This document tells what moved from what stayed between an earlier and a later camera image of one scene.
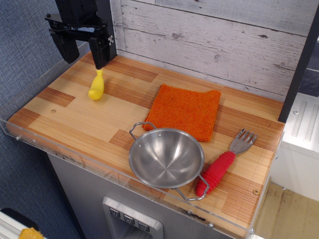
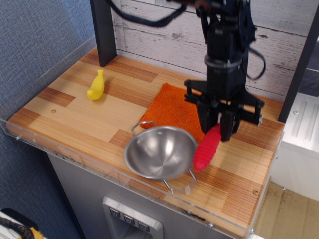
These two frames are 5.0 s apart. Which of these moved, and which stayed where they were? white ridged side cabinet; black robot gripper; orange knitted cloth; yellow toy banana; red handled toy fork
Moved: black robot gripper; red handled toy fork
Stayed: orange knitted cloth; yellow toy banana; white ridged side cabinet
